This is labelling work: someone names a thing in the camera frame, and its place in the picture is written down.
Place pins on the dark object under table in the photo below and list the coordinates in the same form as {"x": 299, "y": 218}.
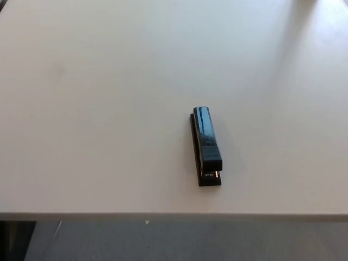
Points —
{"x": 15, "y": 239}

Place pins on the black glossy stapler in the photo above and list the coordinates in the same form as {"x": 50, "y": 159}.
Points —
{"x": 207, "y": 136}

